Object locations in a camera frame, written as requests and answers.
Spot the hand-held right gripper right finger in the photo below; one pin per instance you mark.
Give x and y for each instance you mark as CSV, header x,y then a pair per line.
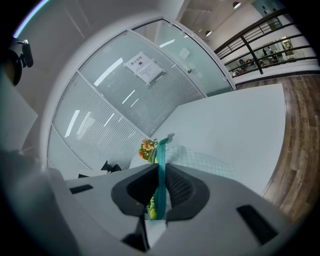
x,y
220,225

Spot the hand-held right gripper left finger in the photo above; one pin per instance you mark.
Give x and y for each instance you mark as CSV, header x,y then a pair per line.
x,y
100,200

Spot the mint green pencil pouch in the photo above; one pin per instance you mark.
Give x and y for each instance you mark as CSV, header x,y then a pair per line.
x,y
161,160

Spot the black office chair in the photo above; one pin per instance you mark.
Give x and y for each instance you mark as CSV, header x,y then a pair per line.
x,y
111,167

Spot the orange flower pot plant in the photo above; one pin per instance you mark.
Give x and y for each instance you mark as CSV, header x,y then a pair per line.
x,y
147,150

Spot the white paper notice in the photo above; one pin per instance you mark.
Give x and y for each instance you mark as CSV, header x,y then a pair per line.
x,y
145,68

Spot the small white paper sheet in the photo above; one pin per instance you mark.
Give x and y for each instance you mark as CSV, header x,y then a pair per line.
x,y
184,53

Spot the black metal railing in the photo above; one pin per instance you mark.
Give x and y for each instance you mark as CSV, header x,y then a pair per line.
x,y
252,52

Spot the pendant ceiling lamp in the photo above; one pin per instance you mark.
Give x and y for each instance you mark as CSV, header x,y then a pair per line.
x,y
208,32
237,4

